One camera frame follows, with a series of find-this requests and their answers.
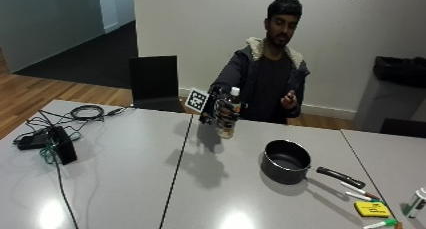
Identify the clear plastic drink bottle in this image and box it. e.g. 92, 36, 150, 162
216, 86, 243, 140

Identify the the person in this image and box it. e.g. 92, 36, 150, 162
210, 0, 312, 125

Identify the white marker cube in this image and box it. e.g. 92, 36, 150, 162
184, 88, 211, 113

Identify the black chair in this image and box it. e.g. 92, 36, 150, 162
128, 55, 187, 114

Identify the grey bin with black bag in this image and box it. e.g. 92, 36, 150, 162
353, 55, 426, 134

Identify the dark chair back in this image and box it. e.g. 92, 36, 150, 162
380, 118, 426, 139

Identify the white marker with red cap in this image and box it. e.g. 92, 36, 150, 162
340, 181, 383, 201

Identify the white marker with green cap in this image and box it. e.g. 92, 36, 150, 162
344, 190, 387, 204

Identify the yellow sticky note pad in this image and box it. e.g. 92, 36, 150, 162
353, 200, 393, 219

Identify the black device box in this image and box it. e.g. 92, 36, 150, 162
47, 125, 79, 166

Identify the white bottle with green label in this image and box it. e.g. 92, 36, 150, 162
403, 187, 426, 219

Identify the green-tipped white marker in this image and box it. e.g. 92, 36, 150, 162
363, 218, 400, 229

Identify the black flat device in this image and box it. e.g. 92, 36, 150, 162
15, 132, 51, 151

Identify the black saucepan with handle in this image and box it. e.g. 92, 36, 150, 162
260, 139, 368, 190

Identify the coiled black cable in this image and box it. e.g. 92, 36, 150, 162
70, 104, 107, 121

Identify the green cable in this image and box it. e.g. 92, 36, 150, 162
39, 130, 85, 165

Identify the long black cable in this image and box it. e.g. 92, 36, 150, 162
53, 155, 82, 229

